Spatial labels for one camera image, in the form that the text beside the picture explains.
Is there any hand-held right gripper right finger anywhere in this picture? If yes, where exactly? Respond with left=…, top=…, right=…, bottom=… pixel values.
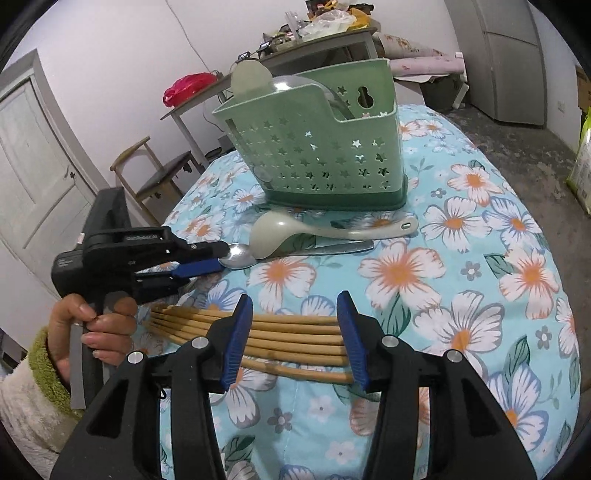
left=336, top=290, right=539, bottom=480

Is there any bundle of bamboo chopsticks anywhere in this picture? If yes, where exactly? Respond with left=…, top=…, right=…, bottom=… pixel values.
left=147, top=302, right=358, bottom=386

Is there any wooden bench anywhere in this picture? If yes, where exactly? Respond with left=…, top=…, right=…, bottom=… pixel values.
left=111, top=136, right=198, bottom=227

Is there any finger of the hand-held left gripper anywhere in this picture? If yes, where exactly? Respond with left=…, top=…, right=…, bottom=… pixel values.
left=132, top=257, right=226, bottom=302
left=161, top=226, right=230, bottom=266

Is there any rolled pink printed mat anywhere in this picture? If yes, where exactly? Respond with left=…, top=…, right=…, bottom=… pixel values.
left=374, top=32, right=465, bottom=78

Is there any white panel door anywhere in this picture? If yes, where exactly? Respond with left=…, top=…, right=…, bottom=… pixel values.
left=0, top=51, right=99, bottom=296

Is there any white round rice paddle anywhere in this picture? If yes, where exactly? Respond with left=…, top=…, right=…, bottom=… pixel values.
left=230, top=60, right=274, bottom=95

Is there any yellow green bag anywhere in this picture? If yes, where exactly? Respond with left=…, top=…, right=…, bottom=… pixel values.
left=567, top=108, right=591, bottom=209

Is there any metal spoon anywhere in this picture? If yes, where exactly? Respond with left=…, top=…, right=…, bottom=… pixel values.
left=218, top=239, right=376, bottom=270

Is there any grey side table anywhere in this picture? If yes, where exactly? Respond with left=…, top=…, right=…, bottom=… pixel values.
left=159, top=74, right=232, bottom=172

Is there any cluttered grey table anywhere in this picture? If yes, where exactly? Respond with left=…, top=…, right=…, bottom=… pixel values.
left=257, top=25, right=380, bottom=70

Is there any clear plastic bag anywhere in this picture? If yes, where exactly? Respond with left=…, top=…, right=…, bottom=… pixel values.
left=299, top=9, right=357, bottom=41

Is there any cardboard box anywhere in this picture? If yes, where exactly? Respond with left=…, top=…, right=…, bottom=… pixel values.
left=575, top=65, right=591, bottom=112

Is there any red plastic bag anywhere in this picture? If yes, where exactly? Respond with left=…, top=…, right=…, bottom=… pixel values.
left=163, top=73, right=219, bottom=107

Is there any thin wall cable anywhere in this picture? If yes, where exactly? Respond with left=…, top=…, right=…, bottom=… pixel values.
left=170, top=0, right=223, bottom=75

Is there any grey cabinet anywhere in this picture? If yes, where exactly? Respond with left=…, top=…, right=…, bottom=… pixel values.
left=475, top=0, right=549, bottom=127

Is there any steel ladle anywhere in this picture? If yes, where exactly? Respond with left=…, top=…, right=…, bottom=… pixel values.
left=270, top=75, right=357, bottom=123

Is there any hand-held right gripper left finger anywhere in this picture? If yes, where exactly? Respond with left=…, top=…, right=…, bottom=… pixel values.
left=50, top=293, right=254, bottom=480

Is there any floral blue tablecloth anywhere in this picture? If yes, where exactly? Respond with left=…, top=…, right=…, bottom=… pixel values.
left=159, top=104, right=583, bottom=480

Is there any yellow package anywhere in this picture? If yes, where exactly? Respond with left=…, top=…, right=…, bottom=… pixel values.
left=348, top=7, right=374, bottom=29

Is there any person's left forearm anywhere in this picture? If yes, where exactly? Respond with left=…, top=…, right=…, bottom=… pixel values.
left=0, top=325, right=88, bottom=480

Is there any green plastic utensil basket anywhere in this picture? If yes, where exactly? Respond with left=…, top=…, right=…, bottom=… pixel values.
left=211, top=58, right=409, bottom=209

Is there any person's left hand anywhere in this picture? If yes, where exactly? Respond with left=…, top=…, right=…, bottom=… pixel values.
left=47, top=295, right=139, bottom=380

